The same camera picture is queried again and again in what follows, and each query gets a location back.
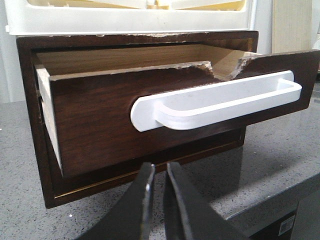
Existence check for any white plastic tray on cabinet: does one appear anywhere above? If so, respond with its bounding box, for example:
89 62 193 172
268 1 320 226
1 0 257 36

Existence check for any black built-in appliance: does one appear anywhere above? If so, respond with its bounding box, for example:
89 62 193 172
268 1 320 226
245 199 299 240

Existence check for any white drawer pull handle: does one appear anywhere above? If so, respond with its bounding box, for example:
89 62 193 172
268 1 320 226
130 70 302 132

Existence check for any white QR code sticker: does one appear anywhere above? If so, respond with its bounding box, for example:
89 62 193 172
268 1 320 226
278 215 295 236

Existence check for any dark wooden drawer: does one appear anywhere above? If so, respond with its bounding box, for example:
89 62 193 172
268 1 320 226
33 43 320 178

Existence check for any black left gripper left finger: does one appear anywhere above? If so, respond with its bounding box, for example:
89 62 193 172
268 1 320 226
78 162 155 240

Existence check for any grey cabinet door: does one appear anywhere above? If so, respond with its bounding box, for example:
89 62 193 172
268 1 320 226
295 190 320 240

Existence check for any dark wooden drawer cabinet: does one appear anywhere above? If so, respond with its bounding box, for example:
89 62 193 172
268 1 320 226
16 31 259 208

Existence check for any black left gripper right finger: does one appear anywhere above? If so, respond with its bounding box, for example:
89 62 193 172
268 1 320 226
163 162 248 240

